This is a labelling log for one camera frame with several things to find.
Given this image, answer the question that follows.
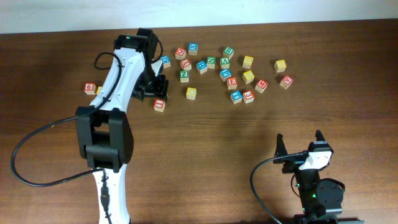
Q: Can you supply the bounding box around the red A block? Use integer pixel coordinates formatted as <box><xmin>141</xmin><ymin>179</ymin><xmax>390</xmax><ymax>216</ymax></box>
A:
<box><xmin>279</xmin><ymin>75</ymin><xmax>294</xmax><ymax>90</ymax></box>

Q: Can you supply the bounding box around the yellow block middle right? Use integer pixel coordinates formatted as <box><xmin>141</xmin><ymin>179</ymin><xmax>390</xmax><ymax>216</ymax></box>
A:
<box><xmin>243</xmin><ymin>70</ymin><xmax>255</xmax><ymax>84</ymax></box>

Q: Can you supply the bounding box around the yellow block upper right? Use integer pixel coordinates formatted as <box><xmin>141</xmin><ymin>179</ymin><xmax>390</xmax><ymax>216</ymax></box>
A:
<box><xmin>243</xmin><ymin>55</ymin><xmax>254</xmax><ymax>69</ymax></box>

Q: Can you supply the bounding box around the yellow block far left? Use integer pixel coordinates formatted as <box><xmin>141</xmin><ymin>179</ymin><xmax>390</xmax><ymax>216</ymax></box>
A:
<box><xmin>96</xmin><ymin>86</ymin><xmax>102</xmax><ymax>95</ymax></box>

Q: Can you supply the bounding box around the red M block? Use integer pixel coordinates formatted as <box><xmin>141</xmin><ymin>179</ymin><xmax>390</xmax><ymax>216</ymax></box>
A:
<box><xmin>255</xmin><ymin>80</ymin><xmax>268</xmax><ymax>93</ymax></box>

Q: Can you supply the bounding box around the blue P block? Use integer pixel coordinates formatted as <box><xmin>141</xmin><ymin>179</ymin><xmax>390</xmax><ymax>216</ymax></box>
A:
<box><xmin>220</xmin><ymin>68</ymin><xmax>232</xmax><ymax>82</ymax></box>

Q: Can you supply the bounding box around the red 6 block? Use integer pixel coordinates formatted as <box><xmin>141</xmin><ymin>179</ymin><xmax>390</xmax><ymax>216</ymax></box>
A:
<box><xmin>83</xmin><ymin>83</ymin><xmax>97</xmax><ymax>95</ymax></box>

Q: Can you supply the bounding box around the blue T block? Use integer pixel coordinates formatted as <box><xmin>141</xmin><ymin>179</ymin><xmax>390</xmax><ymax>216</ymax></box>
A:
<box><xmin>230</xmin><ymin>90</ymin><xmax>243</xmax><ymax>104</ymax></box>

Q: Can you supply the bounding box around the red O block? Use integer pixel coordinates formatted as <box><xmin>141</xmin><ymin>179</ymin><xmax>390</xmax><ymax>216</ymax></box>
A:
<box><xmin>175</xmin><ymin>48</ymin><xmax>187</xmax><ymax>60</ymax></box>

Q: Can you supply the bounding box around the green R block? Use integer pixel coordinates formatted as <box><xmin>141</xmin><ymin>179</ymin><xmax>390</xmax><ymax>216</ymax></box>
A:
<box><xmin>223</xmin><ymin>47</ymin><xmax>234</xmax><ymax>59</ymax></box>

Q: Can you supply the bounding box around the red I block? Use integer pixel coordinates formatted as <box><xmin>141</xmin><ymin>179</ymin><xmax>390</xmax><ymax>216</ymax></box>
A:
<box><xmin>154</xmin><ymin>99</ymin><xmax>166</xmax><ymax>112</ymax></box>

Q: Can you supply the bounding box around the blue X block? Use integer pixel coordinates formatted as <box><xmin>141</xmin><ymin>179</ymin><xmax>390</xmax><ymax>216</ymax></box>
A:
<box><xmin>188</xmin><ymin>43</ymin><xmax>198</xmax><ymax>55</ymax></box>

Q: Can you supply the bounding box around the green N block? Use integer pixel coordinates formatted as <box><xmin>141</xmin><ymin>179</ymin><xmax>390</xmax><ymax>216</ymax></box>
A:
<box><xmin>206</xmin><ymin>57</ymin><xmax>216</xmax><ymax>69</ymax></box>

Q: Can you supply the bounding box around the green Z block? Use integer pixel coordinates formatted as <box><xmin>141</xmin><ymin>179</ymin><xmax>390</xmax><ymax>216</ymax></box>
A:
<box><xmin>179</xmin><ymin>70</ymin><xmax>189</xmax><ymax>83</ymax></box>

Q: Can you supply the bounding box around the blue H block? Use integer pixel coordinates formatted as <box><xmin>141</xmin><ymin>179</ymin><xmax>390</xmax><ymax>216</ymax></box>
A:
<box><xmin>197</xmin><ymin>60</ymin><xmax>208</xmax><ymax>74</ymax></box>

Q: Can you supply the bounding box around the red Y block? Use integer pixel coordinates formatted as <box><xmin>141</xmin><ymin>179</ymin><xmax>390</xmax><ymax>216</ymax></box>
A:
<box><xmin>180</xmin><ymin>59</ymin><xmax>192</xmax><ymax>71</ymax></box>

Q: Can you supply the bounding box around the yellow C block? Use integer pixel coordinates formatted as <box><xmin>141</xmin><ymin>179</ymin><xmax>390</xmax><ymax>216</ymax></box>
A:
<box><xmin>186</xmin><ymin>87</ymin><xmax>197</xmax><ymax>100</ymax></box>

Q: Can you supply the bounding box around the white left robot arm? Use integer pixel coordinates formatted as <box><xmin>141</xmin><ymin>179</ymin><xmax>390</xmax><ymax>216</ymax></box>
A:
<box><xmin>75</xmin><ymin>28</ymin><xmax>169</xmax><ymax>223</ymax></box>

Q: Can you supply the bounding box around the red 3 block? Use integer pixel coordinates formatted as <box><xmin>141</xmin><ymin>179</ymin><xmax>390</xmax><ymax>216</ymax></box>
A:
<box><xmin>243</xmin><ymin>90</ymin><xmax>255</xmax><ymax>103</ymax></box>

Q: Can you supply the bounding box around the yellow block far right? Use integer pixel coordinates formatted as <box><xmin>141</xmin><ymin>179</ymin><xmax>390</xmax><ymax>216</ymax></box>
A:
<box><xmin>274</xmin><ymin>60</ymin><xmax>287</xmax><ymax>73</ymax></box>

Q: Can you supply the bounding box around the red E block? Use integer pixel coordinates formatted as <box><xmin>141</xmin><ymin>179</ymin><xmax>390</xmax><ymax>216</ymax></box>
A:
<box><xmin>226</xmin><ymin>77</ymin><xmax>238</xmax><ymax>90</ymax></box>

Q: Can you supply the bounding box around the green V block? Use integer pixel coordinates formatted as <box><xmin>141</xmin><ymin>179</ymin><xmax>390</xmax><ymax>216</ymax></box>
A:
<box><xmin>220</xmin><ymin>57</ymin><xmax>230</xmax><ymax>70</ymax></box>

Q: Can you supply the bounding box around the blue D block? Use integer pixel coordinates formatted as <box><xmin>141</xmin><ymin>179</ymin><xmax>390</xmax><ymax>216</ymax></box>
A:
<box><xmin>160</xmin><ymin>55</ymin><xmax>171</xmax><ymax>68</ymax></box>

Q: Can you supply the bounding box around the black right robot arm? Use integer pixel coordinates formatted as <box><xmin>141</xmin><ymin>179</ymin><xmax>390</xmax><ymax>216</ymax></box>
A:
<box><xmin>274</xmin><ymin>130</ymin><xmax>364</xmax><ymax>223</ymax></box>

